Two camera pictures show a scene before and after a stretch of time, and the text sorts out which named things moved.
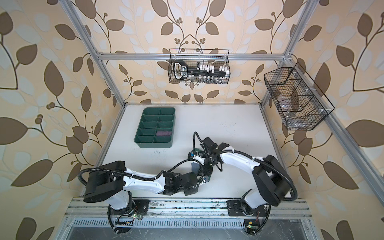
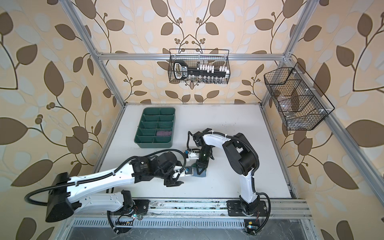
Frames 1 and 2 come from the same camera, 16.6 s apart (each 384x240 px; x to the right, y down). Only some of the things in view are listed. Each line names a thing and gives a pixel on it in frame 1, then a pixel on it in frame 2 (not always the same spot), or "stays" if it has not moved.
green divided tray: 154,119 stays
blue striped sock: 190,155 → 203,174
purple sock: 164,133 stays
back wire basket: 199,66 stays
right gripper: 208,171 → 203,164
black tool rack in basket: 181,70 stays
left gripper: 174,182 → 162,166
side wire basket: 300,103 stays
